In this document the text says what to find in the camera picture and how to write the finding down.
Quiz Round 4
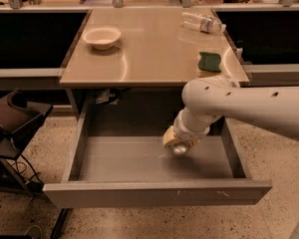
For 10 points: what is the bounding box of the green and yellow sponge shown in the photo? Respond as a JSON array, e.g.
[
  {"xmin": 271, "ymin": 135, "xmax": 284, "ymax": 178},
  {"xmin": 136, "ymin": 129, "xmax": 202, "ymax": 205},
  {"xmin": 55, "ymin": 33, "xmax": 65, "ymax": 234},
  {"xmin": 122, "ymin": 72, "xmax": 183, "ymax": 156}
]
[{"xmin": 196, "ymin": 52, "xmax": 221, "ymax": 78}]

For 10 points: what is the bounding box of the white tag under table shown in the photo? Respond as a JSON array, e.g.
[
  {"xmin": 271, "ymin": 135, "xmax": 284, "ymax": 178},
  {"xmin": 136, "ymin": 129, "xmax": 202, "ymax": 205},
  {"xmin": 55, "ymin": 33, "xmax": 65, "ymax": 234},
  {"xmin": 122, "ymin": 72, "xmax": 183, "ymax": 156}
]
[{"xmin": 94, "ymin": 90, "xmax": 110, "ymax": 104}]

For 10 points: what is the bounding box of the dark chair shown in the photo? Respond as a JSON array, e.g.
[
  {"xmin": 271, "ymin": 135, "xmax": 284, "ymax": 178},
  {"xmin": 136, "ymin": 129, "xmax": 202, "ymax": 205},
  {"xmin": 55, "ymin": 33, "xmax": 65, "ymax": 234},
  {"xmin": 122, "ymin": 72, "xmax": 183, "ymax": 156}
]
[{"xmin": 0, "ymin": 90, "xmax": 53, "ymax": 193}]

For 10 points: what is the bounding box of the black floor cable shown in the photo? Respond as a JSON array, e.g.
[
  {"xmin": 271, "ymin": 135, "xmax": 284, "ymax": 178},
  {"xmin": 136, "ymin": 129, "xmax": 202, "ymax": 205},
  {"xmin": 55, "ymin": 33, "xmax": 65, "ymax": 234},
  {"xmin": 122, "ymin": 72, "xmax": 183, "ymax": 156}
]
[{"xmin": 9, "ymin": 152, "xmax": 44, "ymax": 186}]

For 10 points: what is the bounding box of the clear plastic water bottle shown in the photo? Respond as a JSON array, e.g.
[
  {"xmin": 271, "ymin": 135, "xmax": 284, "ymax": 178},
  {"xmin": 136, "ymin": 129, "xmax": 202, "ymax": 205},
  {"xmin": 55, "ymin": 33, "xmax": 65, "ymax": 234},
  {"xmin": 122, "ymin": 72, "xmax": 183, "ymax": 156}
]
[{"xmin": 181, "ymin": 11, "xmax": 226, "ymax": 34}]

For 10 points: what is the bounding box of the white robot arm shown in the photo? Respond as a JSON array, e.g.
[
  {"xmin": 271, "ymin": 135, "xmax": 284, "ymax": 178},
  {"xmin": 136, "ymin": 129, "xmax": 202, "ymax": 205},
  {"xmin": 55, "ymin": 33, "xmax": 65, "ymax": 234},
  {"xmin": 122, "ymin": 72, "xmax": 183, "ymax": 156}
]
[{"xmin": 164, "ymin": 76, "xmax": 299, "ymax": 239}]

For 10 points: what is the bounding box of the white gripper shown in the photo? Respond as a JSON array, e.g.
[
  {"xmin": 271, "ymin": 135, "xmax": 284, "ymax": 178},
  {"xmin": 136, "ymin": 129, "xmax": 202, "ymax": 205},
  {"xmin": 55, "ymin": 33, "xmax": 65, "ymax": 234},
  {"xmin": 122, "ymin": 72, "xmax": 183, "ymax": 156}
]
[{"xmin": 162, "ymin": 112, "xmax": 210, "ymax": 148}]

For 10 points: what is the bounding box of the open grey top drawer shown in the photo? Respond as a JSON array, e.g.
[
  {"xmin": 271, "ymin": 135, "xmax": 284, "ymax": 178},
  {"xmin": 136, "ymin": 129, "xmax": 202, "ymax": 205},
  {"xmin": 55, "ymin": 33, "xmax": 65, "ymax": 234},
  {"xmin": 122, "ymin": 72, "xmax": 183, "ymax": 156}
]
[{"xmin": 44, "ymin": 103, "xmax": 272, "ymax": 208}]

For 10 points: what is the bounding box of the blue pepsi can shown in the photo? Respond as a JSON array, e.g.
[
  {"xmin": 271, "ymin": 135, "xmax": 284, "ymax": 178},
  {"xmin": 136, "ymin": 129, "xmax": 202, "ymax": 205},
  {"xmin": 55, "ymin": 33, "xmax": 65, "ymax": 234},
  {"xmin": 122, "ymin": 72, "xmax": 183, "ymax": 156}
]
[{"xmin": 170, "ymin": 141, "xmax": 189, "ymax": 156}]

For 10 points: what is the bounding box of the white bowl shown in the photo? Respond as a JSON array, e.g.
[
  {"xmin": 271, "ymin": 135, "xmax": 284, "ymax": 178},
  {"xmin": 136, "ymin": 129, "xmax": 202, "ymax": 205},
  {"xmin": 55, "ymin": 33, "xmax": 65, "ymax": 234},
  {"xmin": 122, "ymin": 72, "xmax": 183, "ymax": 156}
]
[{"xmin": 82, "ymin": 26, "xmax": 122, "ymax": 50}]

